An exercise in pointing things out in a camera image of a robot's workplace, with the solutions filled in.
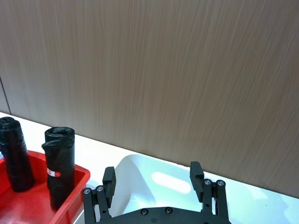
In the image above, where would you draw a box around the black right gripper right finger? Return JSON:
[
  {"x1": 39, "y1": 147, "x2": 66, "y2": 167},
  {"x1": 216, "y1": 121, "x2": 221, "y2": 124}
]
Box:
[{"x1": 190, "y1": 161, "x2": 230, "y2": 222}]

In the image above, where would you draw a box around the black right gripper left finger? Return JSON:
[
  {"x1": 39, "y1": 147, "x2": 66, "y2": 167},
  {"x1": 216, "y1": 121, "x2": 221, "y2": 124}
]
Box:
[{"x1": 83, "y1": 166, "x2": 117, "y2": 224}]

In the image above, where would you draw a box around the white plastic bin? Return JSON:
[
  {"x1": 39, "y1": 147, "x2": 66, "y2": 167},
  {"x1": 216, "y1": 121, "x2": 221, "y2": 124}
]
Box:
[{"x1": 109, "y1": 154, "x2": 299, "y2": 224}]

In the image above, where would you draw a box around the black garbage bag roll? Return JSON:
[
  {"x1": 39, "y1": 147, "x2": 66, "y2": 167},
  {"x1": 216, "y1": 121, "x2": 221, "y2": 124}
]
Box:
[
  {"x1": 41, "y1": 126, "x2": 76, "y2": 210},
  {"x1": 0, "y1": 116, "x2": 36, "y2": 193}
]

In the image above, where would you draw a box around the red plastic tray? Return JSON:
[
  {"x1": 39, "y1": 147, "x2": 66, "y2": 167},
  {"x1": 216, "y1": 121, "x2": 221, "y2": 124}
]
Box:
[{"x1": 0, "y1": 150, "x2": 91, "y2": 224}]

